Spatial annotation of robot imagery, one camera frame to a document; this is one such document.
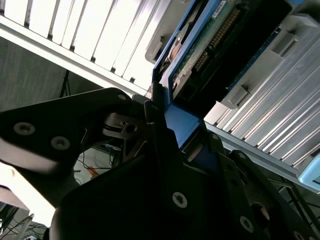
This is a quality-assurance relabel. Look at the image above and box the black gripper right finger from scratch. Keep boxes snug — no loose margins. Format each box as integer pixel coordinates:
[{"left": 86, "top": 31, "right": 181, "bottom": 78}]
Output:
[{"left": 204, "top": 133, "right": 320, "bottom": 240}]

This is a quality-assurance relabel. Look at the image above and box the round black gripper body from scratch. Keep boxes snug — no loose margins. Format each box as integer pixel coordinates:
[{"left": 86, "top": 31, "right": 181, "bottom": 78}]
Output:
[{"left": 49, "top": 154, "right": 241, "bottom": 240}]

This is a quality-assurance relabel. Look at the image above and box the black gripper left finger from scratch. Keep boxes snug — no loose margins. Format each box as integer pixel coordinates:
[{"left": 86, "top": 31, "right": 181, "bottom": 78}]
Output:
[{"left": 0, "top": 82, "right": 196, "bottom": 218}]

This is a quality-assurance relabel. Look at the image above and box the hard disk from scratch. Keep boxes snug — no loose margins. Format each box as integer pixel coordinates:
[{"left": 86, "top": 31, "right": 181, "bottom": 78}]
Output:
[{"left": 151, "top": 0, "right": 305, "bottom": 173}]

